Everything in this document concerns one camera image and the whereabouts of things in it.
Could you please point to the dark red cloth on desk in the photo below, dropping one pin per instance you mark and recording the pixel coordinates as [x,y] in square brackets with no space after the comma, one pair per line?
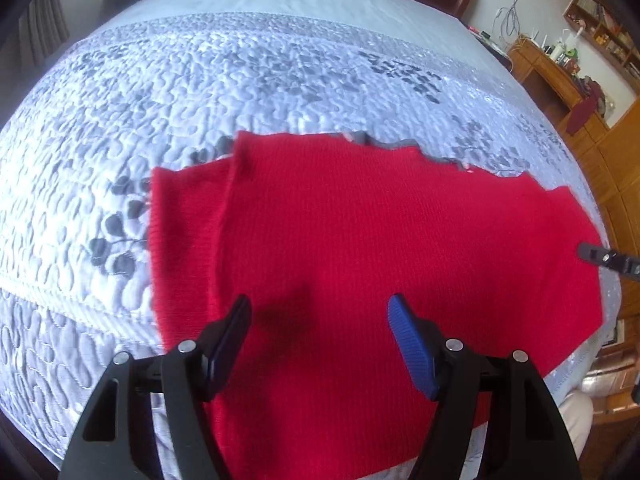
[581,113]

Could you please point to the striped curtain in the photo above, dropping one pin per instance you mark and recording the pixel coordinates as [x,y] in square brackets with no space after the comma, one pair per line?
[42,30]

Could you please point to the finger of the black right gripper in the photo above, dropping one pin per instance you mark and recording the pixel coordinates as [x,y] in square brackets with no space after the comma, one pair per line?
[611,259]

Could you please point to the wooden wall shelf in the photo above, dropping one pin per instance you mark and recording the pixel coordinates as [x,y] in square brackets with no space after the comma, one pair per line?
[607,34]

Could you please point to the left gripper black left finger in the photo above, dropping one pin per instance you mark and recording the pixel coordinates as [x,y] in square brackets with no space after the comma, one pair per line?
[115,436]

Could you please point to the grey quilted bedspread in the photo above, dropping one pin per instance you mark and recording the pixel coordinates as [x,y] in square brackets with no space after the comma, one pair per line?
[169,83]

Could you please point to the white bottle on desk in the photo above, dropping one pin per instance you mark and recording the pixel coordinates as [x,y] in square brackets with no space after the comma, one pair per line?
[565,49]

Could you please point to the red knit sweater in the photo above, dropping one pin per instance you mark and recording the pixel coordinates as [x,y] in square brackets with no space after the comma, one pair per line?
[319,232]

